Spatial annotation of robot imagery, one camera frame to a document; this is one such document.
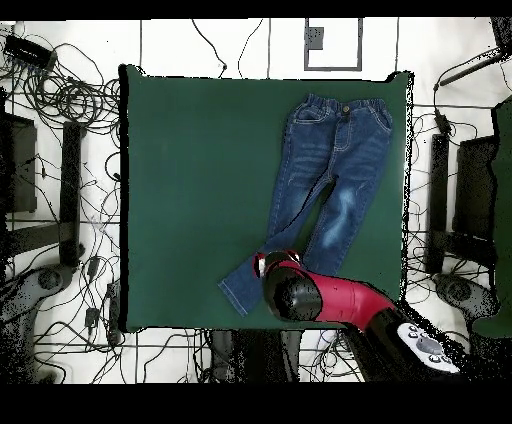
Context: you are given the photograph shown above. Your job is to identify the grey square frame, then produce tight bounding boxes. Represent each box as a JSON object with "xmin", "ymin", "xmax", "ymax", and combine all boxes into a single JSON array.
[{"xmin": 303, "ymin": 17, "xmax": 364, "ymax": 72}]

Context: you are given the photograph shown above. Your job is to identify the black equipment stand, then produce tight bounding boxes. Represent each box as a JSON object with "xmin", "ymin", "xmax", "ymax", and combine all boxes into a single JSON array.
[
  {"xmin": 425, "ymin": 133, "xmax": 499, "ymax": 275},
  {"xmin": 0, "ymin": 115, "xmax": 86, "ymax": 268}
]

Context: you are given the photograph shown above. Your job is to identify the grey wheeled base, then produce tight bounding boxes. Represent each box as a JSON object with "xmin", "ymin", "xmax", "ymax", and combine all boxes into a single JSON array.
[
  {"xmin": 433, "ymin": 271, "xmax": 501, "ymax": 326},
  {"xmin": 0, "ymin": 264, "xmax": 77, "ymax": 385}
]

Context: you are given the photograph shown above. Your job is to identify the black power strip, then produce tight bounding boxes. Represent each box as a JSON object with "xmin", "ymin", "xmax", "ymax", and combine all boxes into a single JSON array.
[{"xmin": 2, "ymin": 34, "xmax": 58, "ymax": 70}]

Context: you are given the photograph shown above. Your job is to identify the black rod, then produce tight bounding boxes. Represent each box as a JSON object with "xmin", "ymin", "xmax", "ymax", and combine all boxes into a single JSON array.
[{"xmin": 437, "ymin": 47, "xmax": 504, "ymax": 87}]

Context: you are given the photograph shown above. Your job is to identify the black cable tangle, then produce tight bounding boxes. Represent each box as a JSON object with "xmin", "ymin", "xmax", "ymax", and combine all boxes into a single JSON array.
[{"xmin": 0, "ymin": 39, "xmax": 121, "ymax": 133}]

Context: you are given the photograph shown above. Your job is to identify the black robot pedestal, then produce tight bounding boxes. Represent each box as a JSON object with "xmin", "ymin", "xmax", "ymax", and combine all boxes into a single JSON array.
[{"xmin": 209, "ymin": 329, "xmax": 305, "ymax": 383}]

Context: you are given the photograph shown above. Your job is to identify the blue denim jeans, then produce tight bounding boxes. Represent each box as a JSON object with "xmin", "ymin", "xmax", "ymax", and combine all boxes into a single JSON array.
[{"xmin": 217, "ymin": 93, "xmax": 394, "ymax": 318}]

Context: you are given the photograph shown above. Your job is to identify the dark green table cloth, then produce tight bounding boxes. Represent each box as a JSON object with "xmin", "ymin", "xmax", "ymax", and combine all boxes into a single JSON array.
[{"xmin": 118, "ymin": 63, "xmax": 415, "ymax": 335}]

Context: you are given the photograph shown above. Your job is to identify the dark grey square plate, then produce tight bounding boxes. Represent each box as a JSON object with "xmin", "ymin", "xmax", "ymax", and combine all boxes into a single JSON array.
[{"xmin": 306, "ymin": 26, "xmax": 325, "ymax": 51}]

